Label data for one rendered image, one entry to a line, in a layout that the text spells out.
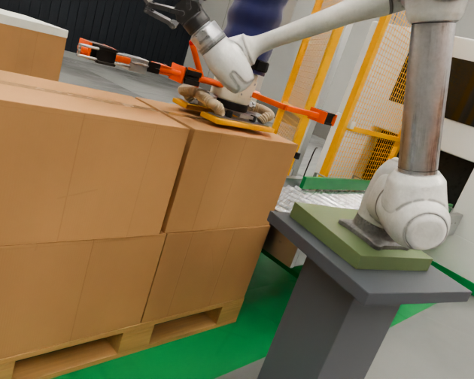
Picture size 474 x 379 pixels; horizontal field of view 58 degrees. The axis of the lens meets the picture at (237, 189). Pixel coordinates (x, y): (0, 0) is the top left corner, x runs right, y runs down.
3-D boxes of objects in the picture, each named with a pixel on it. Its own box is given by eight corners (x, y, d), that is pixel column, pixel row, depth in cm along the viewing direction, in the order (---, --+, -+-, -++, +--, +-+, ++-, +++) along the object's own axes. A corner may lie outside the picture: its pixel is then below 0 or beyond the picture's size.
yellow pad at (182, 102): (229, 113, 199) (232, 102, 198) (244, 119, 193) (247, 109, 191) (171, 101, 174) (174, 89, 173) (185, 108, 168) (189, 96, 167)
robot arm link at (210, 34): (198, 58, 122) (184, 40, 120) (205, 51, 129) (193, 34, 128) (222, 38, 118) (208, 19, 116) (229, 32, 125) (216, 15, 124)
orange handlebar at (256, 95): (267, 100, 196) (269, 92, 195) (318, 120, 177) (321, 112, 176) (72, 50, 129) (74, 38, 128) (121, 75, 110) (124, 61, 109)
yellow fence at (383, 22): (357, 230, 430) (449, 19, 372) (366, 235, 424) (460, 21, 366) (287, 238, 346) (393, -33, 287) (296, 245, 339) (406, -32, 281)
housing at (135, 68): (136, 70, 146) (139, 56, 144) (147, 74, 141) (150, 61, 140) (118, 65, 141) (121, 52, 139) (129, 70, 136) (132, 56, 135)
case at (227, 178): (215, 189, 223) (238, 116, 212) (268, 225, 198) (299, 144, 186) (112, 188, 179) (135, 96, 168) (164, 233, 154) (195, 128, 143)
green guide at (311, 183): (391, 186, 403) (395, 177, 400) (401, 191, 396) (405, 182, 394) (290, 183, 287) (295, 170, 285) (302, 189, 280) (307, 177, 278)
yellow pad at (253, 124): (257, 125, 187) (261, 115, 186) (273, 133, 181) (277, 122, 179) (199, 115, 162) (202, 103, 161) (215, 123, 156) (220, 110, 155)
